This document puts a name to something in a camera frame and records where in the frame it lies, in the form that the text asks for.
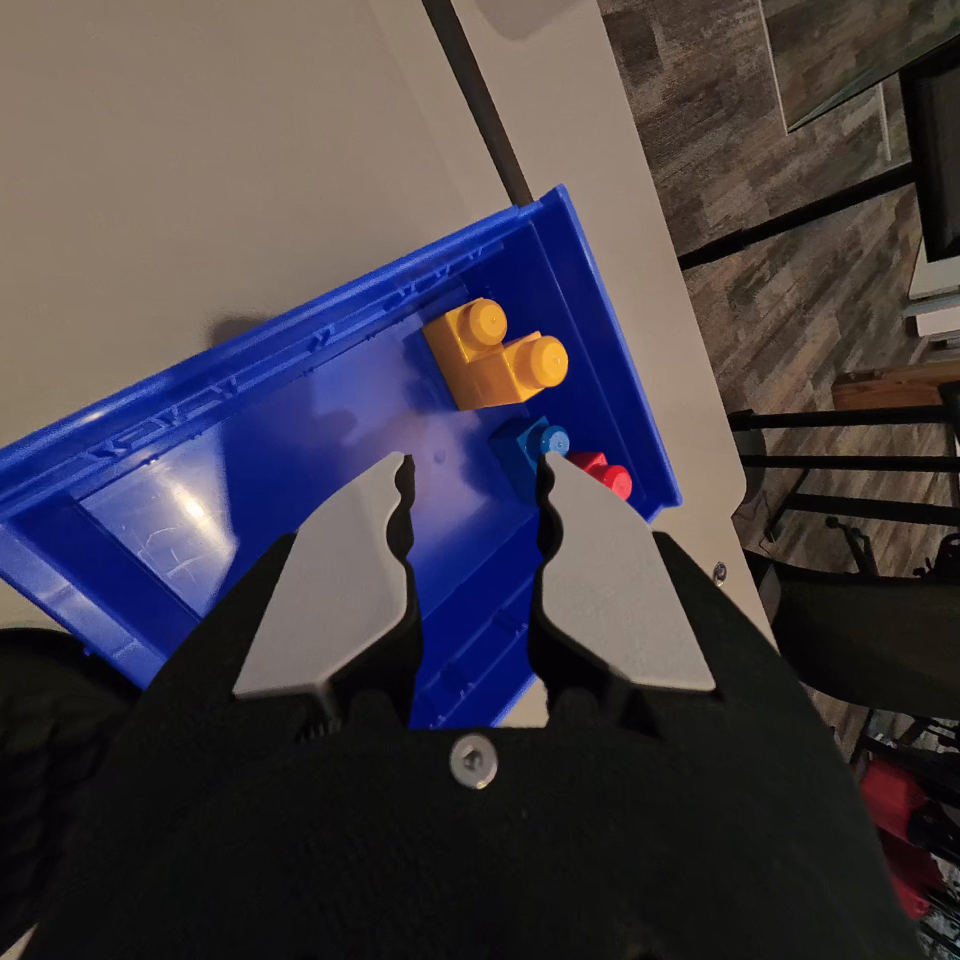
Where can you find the wooden block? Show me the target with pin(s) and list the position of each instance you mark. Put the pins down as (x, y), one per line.
(885, 390)

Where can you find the blue two-stud block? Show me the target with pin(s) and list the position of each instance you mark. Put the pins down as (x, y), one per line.
(514, 446)

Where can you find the yellow two-stud block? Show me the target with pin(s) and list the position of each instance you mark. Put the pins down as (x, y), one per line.
(450, 337)

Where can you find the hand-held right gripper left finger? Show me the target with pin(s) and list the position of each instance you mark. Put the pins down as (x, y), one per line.
(322, 607)

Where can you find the blue plastic bin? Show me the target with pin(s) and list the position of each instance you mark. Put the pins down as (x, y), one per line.
(262, 450)

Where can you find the red one-stud block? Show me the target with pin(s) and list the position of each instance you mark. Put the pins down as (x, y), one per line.
(611, 476)

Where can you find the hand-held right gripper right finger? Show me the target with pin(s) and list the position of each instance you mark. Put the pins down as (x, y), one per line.
(622, 600)

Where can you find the black upright panel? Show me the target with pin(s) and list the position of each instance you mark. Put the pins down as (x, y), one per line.
(862, 637)

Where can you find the red crate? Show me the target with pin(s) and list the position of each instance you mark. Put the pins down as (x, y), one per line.
(892, 795)
(911, 877)

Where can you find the round metal table fitting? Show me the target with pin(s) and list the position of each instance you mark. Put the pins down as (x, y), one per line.
(718, 574)

